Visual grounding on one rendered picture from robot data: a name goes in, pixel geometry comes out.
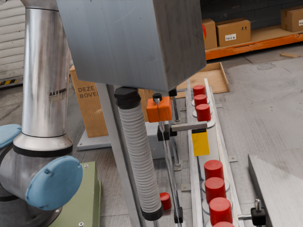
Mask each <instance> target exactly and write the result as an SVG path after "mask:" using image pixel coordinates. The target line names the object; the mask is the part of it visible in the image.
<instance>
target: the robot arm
mask: <svg viewBox="0 0 303 227"><path fill-rule="evenodd" d="M20 1H21V2H22V3H23V5H24V6H25V37H24V66H23V109H22V126H20V125H18V124H9V125H4V126H1V127H0V227H37V226H38V225H40V224H41V223H43V222H44V221H45V220H46V219H47V218H48V217H49V216H50V215H51V213H52V212H53V210H54V209H58V208H60V207H62V206H63V205H65V204H66V203H68V202H69V201H70V200H71V199H72V197H73V196H74V195H75V194H76V192H77V191H78V189H79V187H80V185H81V182H82V178H83V168H82V165H81V164H80V163H79V161H78V160H77V158H75V157H73V156H72V155H73V140H72V139H71V138H70V137H69V136H68V135H67V133H66V125H67V109H68V92H69V68H70V50H69V45H68V42H67V39H66V35H65V32H64V27H63V24H62V21H61V17H60V13H59V10H58V6H57V3H56V0H20Z"/></svg>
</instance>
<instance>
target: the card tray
mask: <svg viewBox="0 0 303 227"><path fill-rule="evenodd" d="M205 78H207V81H208V85H209V86H211V88H212V92H213V94H217V93H224V92H229V84H228V81H227V78H226V75H225V72H224V70H223V67H222V65H221V62H218V63H212V64H207V65H206V67H205V68H204V69H202V70H201V71H199V72H198V73H196V74H195V75H193V76H192V77H190V87H191V88H193V87H194V86H196V85H204V86H205V82H204V79H205ZM176 88H177V89H184V88H187V80H186V81H184V82H183V83H181V84H180V85H178V86H177V87H176ZM179 98H186V94H185V92H178V93H177V96H175V99H179Z"/></svg>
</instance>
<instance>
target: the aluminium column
mask: <svg viewBox="0 0 303 227"><path fill-rule="evenodd" d="M120 87H122V86H116V85H110V84H103V83H96V88H97V92H98V95H99V99H100V103H101V107H102V111H103V115H104V118H105V122H106V127H107V131H108V134H109V138H110V142H111V146H112V150H113V154H114V158H115V162H116V166H117V169H118V173H119V177H120V181H121V185H122V189H123V193H124V197H125V201H126V205H127V208H128V212H129V217H130V220H131V224H132V227H159V223H158V220H155V221H148V220H146V219H145V218H144V217H143V216H142V212H141V209H140V207H141V204H140V200H139V196H138V191H137V186H136V183H135V178H134V174H133V170H132V165H131V161H130V157H129V152H128V148H127V144H126V140H125V136H124V131H123V126H122V123H121V119H120V115H119V110H118V106H117V105H116V98H115V96H114V92H115V90H116V89H117V88H120Z"/></svg>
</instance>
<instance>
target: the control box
mask: <svg viewBox="0 0 303 227"><path fill-rule="evenodd" d="M56 3H57V6H58V10H59V13H60V17H61V21H62V24H63V27H64V32H65V35H66V39H67V42H68V45H69V50H70V53H71V56H72V60H73V64H74V68H75V71H76V74H77V78H78V80H80V81H87V82H96V83H103V84H110V85H116V86H125V87H132V88H139V89H146V90H153V91H162V92H169V91H170V90H172V89H174V88H175V87H177V86H178V85H180V84H181V83H183V82H184V81H186V80H187V79H189V78H190V77H192V76H193V75H195V74H196V73H198V72H199V71H201V70H202V69H204V68H205V67H206V65H207V61H206V53H205V44H204V42H205V37H204V32H203V28H202V16H201V7H200V0H56Z"/></svg>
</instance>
